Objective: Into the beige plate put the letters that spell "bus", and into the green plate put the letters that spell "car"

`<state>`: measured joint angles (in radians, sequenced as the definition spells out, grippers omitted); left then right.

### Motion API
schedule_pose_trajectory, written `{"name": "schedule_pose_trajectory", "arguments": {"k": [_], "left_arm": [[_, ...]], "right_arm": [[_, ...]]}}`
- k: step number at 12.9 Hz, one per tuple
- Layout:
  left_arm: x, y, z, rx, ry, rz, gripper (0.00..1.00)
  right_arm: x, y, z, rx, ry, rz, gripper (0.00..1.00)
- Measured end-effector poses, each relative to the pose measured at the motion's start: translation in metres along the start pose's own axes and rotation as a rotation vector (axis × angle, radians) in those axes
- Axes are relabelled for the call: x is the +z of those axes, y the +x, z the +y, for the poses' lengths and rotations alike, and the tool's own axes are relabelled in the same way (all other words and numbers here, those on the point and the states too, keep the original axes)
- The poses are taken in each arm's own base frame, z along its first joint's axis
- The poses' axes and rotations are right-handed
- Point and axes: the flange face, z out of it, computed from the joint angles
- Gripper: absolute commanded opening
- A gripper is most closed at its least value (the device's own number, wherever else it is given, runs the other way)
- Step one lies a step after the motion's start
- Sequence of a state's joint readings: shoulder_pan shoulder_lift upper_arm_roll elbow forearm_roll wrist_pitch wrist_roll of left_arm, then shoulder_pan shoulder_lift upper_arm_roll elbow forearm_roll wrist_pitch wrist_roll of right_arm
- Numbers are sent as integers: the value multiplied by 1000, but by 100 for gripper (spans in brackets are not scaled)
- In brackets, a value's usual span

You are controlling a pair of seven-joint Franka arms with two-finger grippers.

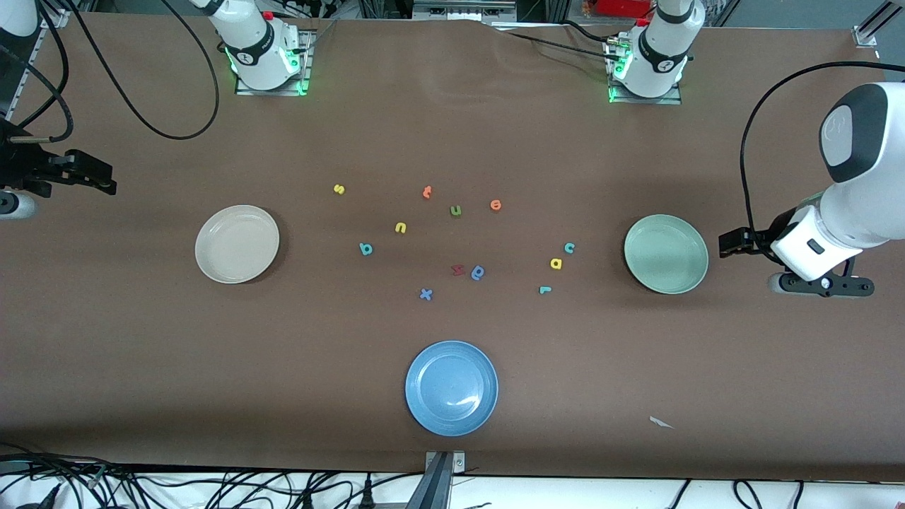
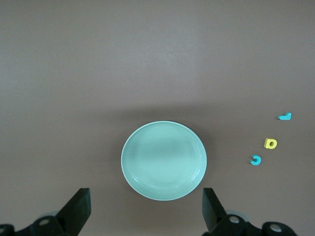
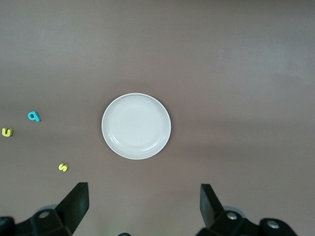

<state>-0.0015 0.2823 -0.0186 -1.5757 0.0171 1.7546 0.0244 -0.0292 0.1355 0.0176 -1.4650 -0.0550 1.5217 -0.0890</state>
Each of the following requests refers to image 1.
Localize green round plate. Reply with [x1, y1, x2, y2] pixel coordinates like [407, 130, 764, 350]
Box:
[624, 214, 709, 295]

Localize beige round plate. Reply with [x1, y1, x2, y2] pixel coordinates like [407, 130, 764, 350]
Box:
[195, 205, 280, 285]

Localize brown table cover sheet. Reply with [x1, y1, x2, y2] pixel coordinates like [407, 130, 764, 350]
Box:
[0, 13, 905, 483]

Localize red box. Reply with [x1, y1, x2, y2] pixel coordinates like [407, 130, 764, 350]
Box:
[592, 0, 653, 18]

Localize blue round plate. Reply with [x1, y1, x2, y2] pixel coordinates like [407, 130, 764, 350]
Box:
[405, 341, 499, 437]

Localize grey metal device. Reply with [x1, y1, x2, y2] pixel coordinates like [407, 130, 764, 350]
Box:
[412, 0, 518, 22]

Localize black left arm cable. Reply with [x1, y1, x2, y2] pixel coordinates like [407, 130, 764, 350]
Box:
[740, 62, 905, 245]

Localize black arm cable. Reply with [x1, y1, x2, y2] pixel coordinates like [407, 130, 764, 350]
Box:
[740, 62, 905, 245]
[0, 0, 220, 142]

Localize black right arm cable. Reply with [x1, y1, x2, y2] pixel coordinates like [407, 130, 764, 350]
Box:
[0, 0, 220, 142]

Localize aluminium frame rail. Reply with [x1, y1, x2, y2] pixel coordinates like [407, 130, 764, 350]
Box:
[0, 0, 71, 121]

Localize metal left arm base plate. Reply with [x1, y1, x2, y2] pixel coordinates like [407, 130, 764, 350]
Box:
[608, 35, 684, 105]

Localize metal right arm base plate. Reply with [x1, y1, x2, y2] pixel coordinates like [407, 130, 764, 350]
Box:
[235, 32, 312, 96]

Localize aluminium corner post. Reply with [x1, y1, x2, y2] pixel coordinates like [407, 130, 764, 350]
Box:
[852, 0, 905, 49]

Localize black base power cable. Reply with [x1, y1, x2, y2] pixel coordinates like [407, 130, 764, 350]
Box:
[491, 25, 623, 63]

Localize black cable bundle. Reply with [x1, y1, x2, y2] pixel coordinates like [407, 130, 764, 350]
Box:
[0, 442, 407, 509]

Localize aluminium profile with bracket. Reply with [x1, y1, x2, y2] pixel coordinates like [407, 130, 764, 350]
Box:
[407, 450, 467, 509]

